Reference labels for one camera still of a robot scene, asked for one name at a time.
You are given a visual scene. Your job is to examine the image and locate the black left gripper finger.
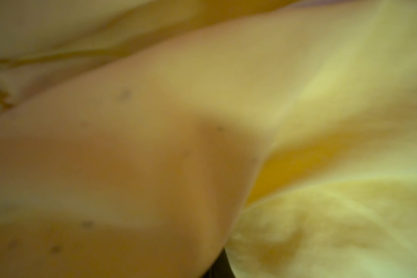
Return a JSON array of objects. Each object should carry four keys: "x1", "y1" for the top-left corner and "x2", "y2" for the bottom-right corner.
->
[{"x1": 202, "y1": 249, "x2": 235, "y2": 278}]

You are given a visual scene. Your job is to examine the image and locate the yellow shorts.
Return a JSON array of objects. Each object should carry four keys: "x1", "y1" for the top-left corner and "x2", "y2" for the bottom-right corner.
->
[{"x1": 0, "y1": 1, "x2": 417, "y2": 278}]

